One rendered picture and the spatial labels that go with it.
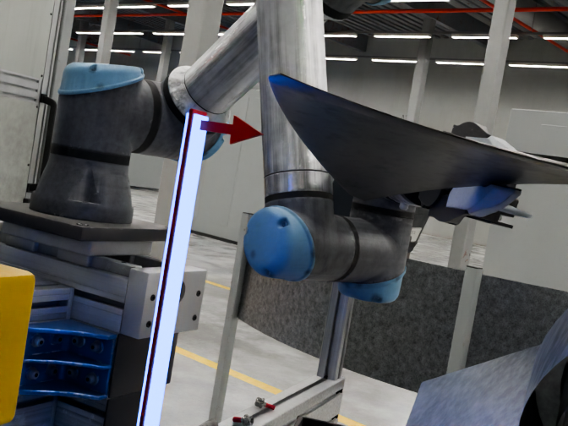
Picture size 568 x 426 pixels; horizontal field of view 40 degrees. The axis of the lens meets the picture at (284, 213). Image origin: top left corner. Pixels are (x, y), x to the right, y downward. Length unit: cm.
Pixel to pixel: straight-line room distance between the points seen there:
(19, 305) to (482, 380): 32
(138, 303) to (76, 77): 34
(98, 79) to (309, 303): 169
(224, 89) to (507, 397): 73
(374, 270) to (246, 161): 1029
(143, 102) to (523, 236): 607
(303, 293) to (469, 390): 215
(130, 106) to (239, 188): 1005
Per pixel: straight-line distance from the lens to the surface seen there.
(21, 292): 46
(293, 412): 102
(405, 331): 247
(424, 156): 61
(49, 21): 271
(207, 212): 1162
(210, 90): 116
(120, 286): 106
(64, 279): 113
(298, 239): 78
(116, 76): 115
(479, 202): 66
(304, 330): 271
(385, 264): 89
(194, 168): 66
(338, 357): 117
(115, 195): 114
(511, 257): 712
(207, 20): 743
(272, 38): 86
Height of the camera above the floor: 115
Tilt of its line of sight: 3 degrees down
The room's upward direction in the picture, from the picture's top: 10 degrees clockwise
